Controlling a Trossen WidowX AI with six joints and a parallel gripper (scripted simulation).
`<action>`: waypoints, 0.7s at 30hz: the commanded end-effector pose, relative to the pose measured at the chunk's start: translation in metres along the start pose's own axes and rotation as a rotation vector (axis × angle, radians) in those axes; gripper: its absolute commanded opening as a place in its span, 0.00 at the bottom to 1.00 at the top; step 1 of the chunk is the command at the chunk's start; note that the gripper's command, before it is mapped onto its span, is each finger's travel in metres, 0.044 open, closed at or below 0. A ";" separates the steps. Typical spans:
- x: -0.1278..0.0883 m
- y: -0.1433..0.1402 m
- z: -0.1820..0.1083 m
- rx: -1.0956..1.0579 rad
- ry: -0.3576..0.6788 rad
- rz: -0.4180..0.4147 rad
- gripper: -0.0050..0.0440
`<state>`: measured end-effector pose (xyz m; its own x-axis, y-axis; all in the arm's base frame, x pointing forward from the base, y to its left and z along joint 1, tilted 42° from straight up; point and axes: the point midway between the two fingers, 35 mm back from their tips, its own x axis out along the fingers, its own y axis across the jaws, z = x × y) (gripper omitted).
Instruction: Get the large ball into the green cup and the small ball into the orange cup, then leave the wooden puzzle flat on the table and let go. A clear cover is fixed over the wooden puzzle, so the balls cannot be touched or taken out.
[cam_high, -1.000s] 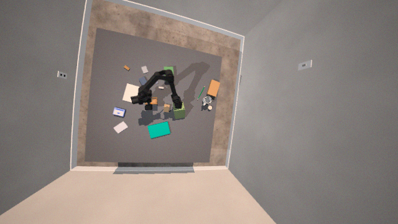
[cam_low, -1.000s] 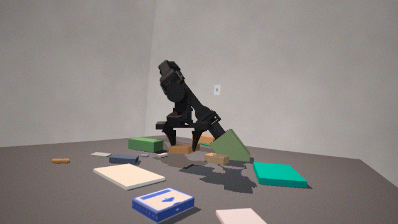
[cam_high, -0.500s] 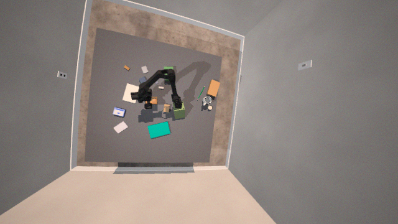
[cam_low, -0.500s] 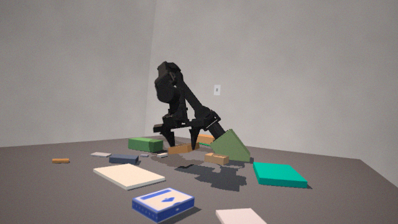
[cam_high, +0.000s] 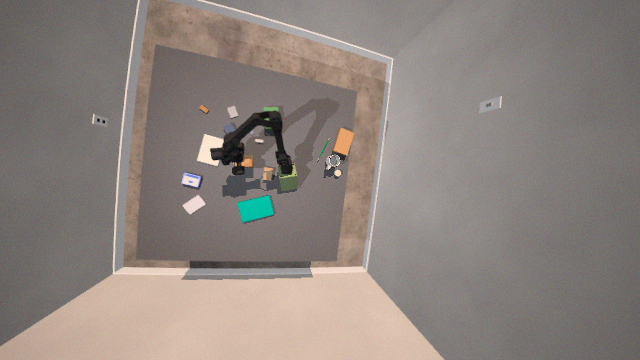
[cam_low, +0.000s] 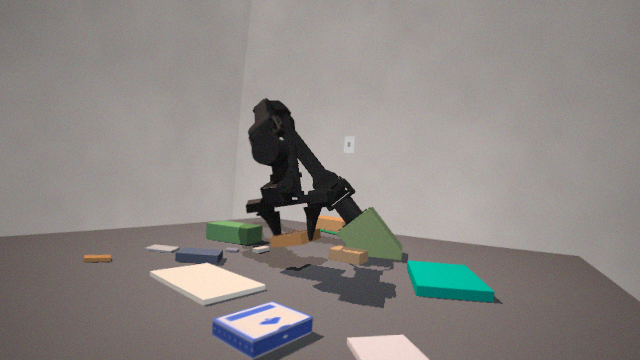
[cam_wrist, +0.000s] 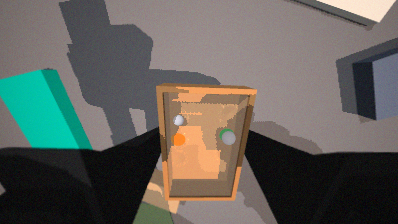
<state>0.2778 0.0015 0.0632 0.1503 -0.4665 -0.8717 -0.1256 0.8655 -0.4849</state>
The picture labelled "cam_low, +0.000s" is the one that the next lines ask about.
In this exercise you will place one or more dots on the orange wooden ball-in-hole puzzle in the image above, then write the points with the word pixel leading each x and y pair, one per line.
pixel 293 238

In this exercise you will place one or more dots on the pale pink flat slab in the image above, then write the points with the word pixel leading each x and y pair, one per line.
pixel 393 347

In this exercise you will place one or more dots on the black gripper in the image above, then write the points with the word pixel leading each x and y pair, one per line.
pixel 272 217

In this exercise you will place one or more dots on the orange-brown wooden bar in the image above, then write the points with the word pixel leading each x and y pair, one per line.
pixel 97 258

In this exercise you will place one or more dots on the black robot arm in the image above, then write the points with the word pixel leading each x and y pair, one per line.
pixel 278 154

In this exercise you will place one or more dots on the teal flat box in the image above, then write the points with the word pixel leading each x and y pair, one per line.
pixel 450 281

